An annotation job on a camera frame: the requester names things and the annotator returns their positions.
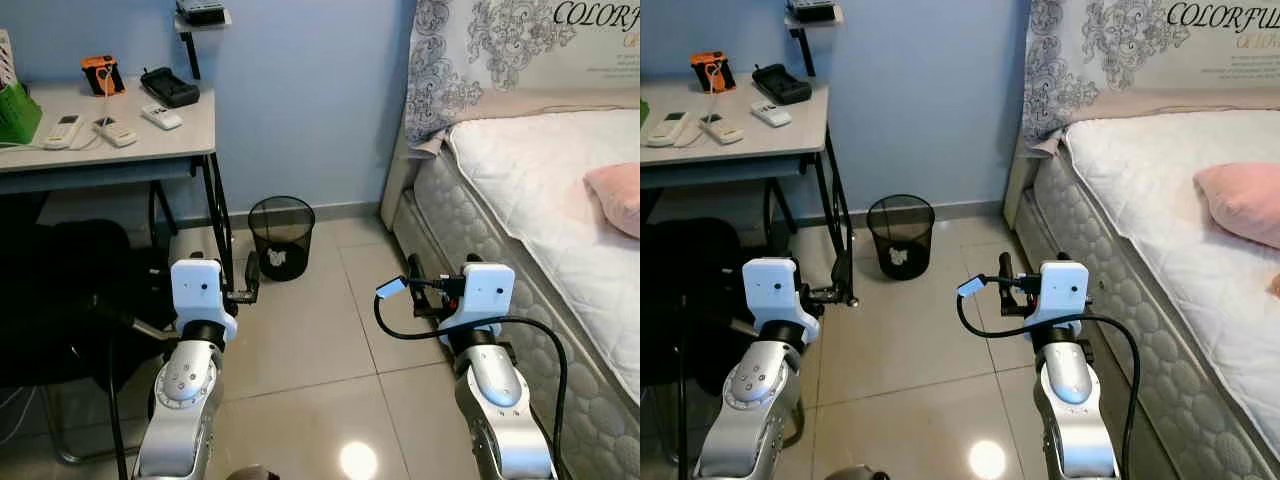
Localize pink pillow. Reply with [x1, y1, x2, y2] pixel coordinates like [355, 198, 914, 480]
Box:
[1193, 162, 1280, 249]
[584, 162, 641, 239]

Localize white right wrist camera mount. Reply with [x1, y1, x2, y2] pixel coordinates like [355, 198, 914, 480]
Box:
[1022, 260, 1092, 336]
[440, 262, 517, 336]

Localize black charger cradle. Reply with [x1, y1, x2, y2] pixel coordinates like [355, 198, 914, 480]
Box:
[752, 63, 813, 106]
[140, 66, 201, 109]

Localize grey quilted mattress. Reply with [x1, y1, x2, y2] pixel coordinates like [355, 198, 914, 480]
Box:
[1012, 150, 1280, 480]
[392, 148, 641, 480]

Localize grey wall shelf black bracket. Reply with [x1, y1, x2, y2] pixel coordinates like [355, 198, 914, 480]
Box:
[785, 5, 844, 79]
[174, 8, 233, 81]

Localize black mesh wastebasket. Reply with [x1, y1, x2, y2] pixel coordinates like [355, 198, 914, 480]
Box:
[867, 194, 937, 282]
[248, 196, 317, 283]

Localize grey desk black legs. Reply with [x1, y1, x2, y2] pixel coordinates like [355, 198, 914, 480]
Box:
[0, 78, 238, 301]
[640, 80, 856, 306]

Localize grey floral printed headboard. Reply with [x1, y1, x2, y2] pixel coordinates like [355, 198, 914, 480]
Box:
[405, 0, 641, 143]
[1020, 0, 1280, 141]

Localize black chair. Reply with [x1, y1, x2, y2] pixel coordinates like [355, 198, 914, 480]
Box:
[0, 192, 179, 467]
[640, 215, 801, 471]

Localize orange black device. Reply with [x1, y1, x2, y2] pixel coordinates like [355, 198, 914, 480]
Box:
[690, 52, 738, 96]
[80, 55, 127, 99]

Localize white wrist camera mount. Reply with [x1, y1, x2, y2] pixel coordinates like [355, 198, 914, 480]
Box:
[1022, 260, 1092, 336]
[742, 257, 822, 346]
[440, 262, 517, 336]
[170, 258, 239, 343]

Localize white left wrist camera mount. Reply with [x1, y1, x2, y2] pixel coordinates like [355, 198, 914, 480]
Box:
[742, 257, 822, 346]
[170, 258, 239, 343]

